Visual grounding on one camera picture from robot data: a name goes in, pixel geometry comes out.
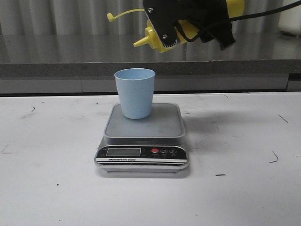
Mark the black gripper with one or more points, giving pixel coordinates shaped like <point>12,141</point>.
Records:
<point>209,16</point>

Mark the yellow squeeze bottle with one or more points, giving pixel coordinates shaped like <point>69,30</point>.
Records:
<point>186,30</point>

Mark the light blue plastic cup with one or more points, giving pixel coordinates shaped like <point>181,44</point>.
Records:
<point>135,87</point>

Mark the silver electronic kitchen scale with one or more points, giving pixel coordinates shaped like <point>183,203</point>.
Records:
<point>155,144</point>

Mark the white container in background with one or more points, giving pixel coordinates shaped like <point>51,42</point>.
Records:
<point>290,21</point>

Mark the grey stone counter ledge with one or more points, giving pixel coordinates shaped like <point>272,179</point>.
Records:
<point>85,64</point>

